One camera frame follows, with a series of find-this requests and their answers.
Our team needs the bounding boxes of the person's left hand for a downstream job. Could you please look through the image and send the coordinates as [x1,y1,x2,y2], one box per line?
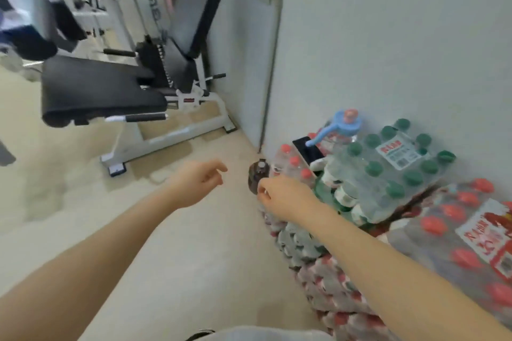
[167,159,229,210]

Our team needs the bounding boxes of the person's right hand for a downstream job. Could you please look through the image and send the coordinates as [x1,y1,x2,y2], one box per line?
[255,175,321,222]

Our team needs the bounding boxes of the person's right forearm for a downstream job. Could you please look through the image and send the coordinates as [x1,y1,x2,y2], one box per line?
[303,205,512,341]

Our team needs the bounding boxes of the person's left forearm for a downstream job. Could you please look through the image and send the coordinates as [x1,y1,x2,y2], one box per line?
[0,189,189,341]

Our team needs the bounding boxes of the person's black striped trousers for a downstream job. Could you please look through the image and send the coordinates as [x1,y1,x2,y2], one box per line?
[185,328,217,341]

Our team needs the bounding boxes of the dark water jug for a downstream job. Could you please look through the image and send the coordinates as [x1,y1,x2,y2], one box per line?
[247,159,274,193]

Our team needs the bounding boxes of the black phone pink case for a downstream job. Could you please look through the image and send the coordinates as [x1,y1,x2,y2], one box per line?
[292,136,325,172]

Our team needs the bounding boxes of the black weight bench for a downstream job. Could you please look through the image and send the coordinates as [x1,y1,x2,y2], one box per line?
[39,0,241,177]

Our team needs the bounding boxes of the blue lidded water jug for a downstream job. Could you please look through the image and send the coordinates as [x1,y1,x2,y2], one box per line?
[306,109,363,150]

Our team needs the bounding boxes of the stack of bottled water packs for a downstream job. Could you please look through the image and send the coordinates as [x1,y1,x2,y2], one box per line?
[260,117,512,341]

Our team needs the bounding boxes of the black seat pad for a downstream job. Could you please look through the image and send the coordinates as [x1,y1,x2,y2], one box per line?
[41,55,170,128]

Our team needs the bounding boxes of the black backrest pad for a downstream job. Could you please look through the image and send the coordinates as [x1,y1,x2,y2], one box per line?
[167,0,233,60]

